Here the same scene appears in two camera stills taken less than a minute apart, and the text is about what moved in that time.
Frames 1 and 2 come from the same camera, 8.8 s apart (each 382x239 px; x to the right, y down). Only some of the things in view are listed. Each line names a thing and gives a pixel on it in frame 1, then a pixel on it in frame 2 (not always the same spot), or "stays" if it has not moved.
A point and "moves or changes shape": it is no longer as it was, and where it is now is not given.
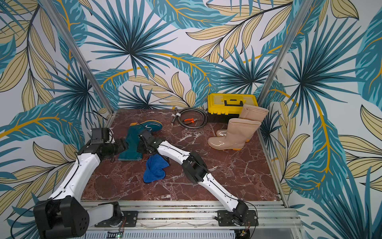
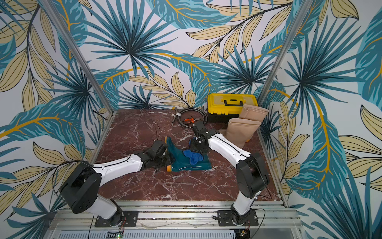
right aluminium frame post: (303, 8) stays
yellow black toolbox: (222, 107) stays
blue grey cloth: (154, 170) moves or changes shape
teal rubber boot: (135, 129) moves or changes shape
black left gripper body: (115, 148) to (164, 160)
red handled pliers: (191, 120) stays
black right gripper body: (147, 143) to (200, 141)
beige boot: (240, 130) to (252, 112)
